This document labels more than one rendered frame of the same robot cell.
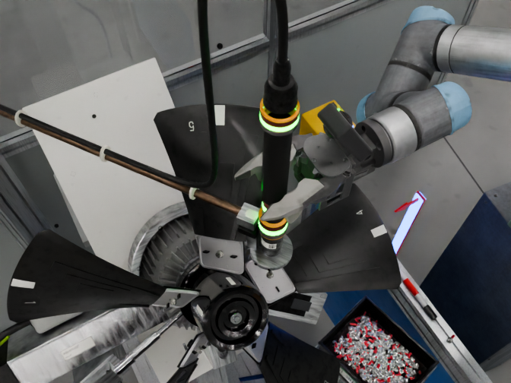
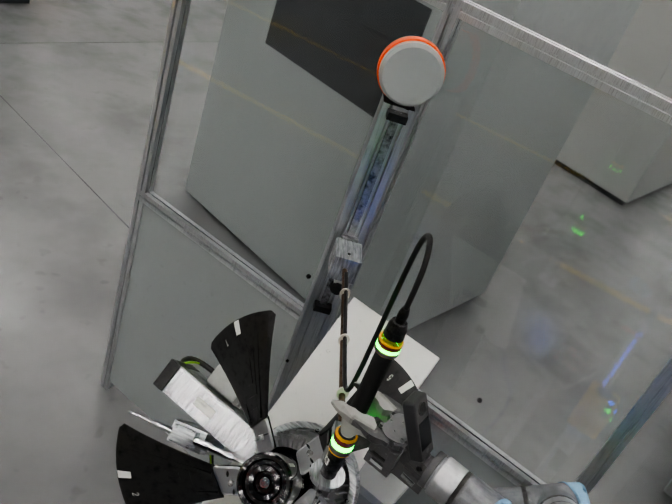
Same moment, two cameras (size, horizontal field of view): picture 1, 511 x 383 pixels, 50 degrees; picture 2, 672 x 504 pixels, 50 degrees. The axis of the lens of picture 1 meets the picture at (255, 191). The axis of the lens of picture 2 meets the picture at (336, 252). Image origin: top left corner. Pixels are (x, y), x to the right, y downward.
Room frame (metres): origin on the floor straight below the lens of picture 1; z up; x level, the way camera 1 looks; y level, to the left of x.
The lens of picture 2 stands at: (-0.29, -0.72, 2.38)
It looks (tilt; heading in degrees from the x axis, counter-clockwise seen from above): 32 degrees down; 54
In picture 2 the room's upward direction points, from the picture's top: 21 degrees clockwise
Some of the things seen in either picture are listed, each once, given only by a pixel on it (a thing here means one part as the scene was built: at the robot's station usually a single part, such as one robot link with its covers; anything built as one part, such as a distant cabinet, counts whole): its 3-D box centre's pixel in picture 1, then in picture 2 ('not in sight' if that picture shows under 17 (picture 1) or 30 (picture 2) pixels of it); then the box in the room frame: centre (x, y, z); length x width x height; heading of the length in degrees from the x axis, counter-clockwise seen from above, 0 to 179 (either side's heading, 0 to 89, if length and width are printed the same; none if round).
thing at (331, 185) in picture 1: (319, 183); (376, 430); (0.39, -0.09, 1.50); 0.09 x 0.05 x 0.02; 136
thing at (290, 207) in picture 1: (292, 210); (349, 424); (0.36, -0.05, 1.48); 0.09 x 0.03 x 0.06; 136
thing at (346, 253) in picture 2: not in sight; (345, 259); (0.66, 0.54, 1.39); 0.10 x 0.07 x 0.08; 64
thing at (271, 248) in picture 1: (274, 185); (360, 405); (0.39, -0.03, 1.50); 0.04 x 0.04 x 0.46
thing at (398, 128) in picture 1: (385, 134); (445, 479); (0.48, -0.19, 1.48); 0.08 x 0.05 x 0.08; 29
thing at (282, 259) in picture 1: (266, 235); (334, 456); (0.39, -0.02, 1.34); 0.09 x 0.07 x 0.10; 64
